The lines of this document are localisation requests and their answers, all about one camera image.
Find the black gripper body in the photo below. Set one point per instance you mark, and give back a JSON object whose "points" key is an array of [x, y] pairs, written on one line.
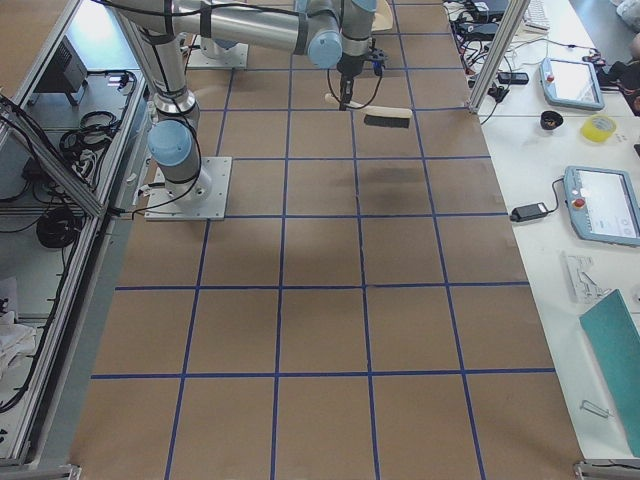
{"points": [[348, 67]]}

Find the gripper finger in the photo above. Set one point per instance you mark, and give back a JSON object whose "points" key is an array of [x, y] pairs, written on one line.
{"points": [[346, 92], [378, 68]]}

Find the beige hand brush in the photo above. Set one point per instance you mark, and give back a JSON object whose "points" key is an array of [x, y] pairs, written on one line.
{"points": [[377, 116]]}

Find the beige plastic dustpan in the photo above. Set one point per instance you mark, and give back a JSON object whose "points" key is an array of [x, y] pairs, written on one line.
{"points": [[383, 17]]}

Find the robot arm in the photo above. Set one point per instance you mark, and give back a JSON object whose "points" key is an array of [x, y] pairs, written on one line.
{"points": [[330, 33]]}

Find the upper blue teach pendant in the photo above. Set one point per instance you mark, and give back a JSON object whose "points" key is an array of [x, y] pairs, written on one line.
{"points": [[571, 84]]}

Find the blue teach pendant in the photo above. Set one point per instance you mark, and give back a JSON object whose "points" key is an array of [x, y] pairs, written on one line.
{"points": [[571, 84], [602, 205]]}

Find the black power brick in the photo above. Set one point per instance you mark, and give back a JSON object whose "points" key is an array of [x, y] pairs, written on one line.
{"points": [[529, 212]]}

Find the yellow tape roll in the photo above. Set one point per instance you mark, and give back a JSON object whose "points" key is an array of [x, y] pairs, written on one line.
{"points": [[598, 128]]}

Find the lower blue teach pendant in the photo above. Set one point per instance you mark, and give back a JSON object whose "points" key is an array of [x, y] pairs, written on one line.
{"points": [[602, 205]]}

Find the grey metal box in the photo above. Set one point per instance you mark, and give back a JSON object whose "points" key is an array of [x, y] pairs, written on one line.
{"points": [[65, 74]]}

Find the teal folder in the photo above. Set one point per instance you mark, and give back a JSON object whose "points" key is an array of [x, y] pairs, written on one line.
{"points": [[614, 339]]}

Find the crumpled white cloth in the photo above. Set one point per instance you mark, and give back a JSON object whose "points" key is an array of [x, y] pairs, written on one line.
{"points": [[17, 340]]}

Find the aluminium frame post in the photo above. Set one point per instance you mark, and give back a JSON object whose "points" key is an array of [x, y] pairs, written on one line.
{"points": [[503, 38]]}

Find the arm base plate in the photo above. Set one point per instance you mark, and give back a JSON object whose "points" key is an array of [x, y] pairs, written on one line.
{"points": [[211, 56], [207, 199]]}

